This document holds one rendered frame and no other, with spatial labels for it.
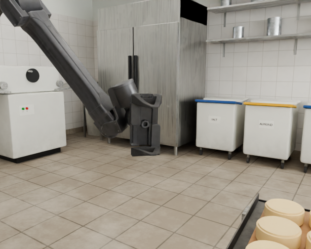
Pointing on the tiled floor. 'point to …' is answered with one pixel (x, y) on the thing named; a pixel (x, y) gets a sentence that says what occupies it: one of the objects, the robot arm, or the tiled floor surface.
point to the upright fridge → (157, 59)
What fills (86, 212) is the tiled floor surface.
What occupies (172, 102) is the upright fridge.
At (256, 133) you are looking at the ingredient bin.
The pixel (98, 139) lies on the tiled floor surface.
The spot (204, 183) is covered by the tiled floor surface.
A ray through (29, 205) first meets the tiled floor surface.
